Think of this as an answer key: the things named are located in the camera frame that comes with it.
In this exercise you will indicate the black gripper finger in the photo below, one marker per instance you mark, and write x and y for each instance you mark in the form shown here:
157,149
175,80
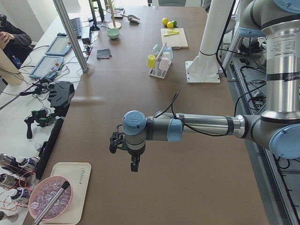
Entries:
134,166
112,148

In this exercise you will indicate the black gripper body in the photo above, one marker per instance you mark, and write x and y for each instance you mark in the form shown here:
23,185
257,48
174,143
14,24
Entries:
135,154

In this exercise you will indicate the pink cup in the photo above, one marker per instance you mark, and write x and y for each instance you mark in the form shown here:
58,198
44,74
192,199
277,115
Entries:
164,63

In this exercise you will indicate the mint green cup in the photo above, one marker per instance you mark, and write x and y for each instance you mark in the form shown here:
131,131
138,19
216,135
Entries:
156,49

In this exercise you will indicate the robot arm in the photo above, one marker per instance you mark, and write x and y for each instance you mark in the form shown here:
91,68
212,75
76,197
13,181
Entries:
276,129

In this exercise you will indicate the yellow cup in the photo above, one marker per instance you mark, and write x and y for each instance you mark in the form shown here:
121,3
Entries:
151,63

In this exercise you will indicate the white cream cup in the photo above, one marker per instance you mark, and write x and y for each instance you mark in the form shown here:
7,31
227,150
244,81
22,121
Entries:
167,55

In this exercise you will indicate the light blue cup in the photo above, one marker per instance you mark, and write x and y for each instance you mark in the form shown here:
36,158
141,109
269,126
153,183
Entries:
169,49

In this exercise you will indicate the cream plastic tray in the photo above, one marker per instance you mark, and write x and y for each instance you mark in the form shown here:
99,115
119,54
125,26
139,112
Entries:
77,173

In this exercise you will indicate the metal rod black tip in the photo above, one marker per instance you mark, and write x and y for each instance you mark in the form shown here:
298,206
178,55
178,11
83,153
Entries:
41,216

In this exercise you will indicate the black flat bar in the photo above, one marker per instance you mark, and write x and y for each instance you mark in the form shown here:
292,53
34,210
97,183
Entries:
47,149

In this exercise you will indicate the black molded cover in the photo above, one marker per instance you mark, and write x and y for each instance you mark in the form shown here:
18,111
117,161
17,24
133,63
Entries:
60,95

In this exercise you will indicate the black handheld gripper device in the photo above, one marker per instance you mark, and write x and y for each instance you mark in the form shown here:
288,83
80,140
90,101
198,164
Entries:
41,117

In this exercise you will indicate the pink bowl of ice cubes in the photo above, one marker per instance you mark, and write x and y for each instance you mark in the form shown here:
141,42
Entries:
44,193

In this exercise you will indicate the grey folded cloth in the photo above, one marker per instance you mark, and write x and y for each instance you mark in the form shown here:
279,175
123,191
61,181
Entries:
103,54

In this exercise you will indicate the blue teach pendant near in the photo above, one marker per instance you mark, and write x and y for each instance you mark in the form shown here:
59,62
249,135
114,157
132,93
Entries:
47,67

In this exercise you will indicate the blue teach pendant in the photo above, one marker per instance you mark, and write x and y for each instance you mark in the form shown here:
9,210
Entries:
47,67
60,46

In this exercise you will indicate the green bowl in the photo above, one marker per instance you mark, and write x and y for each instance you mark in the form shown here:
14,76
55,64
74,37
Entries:
113,33

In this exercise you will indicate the blue teach pendant far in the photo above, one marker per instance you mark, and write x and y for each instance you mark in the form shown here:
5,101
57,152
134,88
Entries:
60,46

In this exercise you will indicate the wooden mug tree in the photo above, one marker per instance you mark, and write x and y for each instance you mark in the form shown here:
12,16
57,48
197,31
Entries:
114,24

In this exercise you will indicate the yellow plastic knife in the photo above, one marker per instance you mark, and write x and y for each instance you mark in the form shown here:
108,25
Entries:
169,34

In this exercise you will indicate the wooden cutting board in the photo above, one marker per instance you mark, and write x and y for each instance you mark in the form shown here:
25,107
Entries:
175,41

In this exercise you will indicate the metal scoop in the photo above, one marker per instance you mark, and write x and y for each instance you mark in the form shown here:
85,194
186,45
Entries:
132,18

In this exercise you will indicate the black keyboard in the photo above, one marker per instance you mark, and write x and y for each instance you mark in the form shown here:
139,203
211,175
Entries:
76,26

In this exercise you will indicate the yellow lemon at edge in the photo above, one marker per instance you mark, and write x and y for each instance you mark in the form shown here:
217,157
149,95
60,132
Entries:
165,21

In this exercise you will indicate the seated person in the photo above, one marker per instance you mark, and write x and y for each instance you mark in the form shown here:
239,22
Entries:
14,42

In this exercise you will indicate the white wire cup rack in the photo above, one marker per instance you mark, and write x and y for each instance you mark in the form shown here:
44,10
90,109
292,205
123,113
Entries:
156,72

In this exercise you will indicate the aluminium frame post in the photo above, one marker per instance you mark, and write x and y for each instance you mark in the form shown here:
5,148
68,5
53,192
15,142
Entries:
62,12

